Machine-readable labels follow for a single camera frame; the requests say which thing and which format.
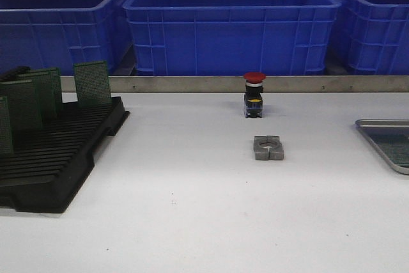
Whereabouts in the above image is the right blue plastic crate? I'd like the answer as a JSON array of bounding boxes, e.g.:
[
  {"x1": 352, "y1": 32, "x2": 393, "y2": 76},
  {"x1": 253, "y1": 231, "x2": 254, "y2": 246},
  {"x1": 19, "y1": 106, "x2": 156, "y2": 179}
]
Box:
[{"x1": 328, "y1": 0, "x2": 408, "y2": 75}]

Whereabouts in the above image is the centre blue plastic crate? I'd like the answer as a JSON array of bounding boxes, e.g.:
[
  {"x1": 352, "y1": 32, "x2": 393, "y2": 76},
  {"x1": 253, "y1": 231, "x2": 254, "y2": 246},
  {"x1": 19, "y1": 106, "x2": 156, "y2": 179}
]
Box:
[{"x1": 123, "y1": 0, "x2": 340, "y2": 76}]

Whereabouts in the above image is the edge green circuit board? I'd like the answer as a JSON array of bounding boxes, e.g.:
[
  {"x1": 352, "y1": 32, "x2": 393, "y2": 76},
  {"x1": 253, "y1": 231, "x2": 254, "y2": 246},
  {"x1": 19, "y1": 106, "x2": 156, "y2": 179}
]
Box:
[{"x1": 1, "y1": 97, "x2": 13, "y2": 156}]

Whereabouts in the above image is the red emergency stop button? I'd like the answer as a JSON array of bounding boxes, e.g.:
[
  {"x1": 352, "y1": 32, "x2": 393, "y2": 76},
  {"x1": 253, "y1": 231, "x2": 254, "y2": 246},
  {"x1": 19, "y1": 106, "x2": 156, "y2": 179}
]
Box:
[{"x1": 243, "y1": 72, "x2": 266, "y2": 118}]

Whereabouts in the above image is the grey metal clamp block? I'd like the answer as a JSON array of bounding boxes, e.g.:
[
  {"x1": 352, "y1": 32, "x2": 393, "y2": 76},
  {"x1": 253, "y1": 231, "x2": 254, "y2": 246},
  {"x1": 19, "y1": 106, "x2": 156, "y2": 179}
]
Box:
[{"x1": 253, "y1": 136, "x2": 284, "y2": 160}]

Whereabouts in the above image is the black slotted board rack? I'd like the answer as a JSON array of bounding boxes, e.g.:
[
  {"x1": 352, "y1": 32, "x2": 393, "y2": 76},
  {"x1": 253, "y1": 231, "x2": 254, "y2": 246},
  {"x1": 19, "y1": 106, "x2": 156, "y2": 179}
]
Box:
[{"x1": 1, "y1": 97, "x2": 129, "y2": 214}]

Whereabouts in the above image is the blue plastic crate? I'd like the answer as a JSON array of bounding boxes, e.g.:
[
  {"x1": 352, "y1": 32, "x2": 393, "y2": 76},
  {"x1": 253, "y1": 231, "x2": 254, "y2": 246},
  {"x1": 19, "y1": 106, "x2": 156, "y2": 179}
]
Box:
[
  {"x1": 123, "y1": 0, "x2": 340, "y2": 76},
  {"x1": 1, "y1": 0, "x2": 132, "y2": 75},
  {"x1": 328, "y1": 0, "x2": 408, "y2": 75}
]

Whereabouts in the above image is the left blue plastic crate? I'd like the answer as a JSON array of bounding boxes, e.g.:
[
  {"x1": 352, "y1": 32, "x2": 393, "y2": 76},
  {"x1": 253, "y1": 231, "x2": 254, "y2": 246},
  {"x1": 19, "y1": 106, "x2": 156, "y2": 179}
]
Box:
[{"x1": 1, "y1": 0, "x2": 132, "y2": 75}]

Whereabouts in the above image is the silver metal tray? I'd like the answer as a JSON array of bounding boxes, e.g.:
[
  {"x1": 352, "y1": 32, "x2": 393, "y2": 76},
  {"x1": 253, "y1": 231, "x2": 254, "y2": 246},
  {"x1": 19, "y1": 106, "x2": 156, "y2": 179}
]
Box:
[{"x1": 355, "y1": 119, "x2": 408, "y2": 175}]

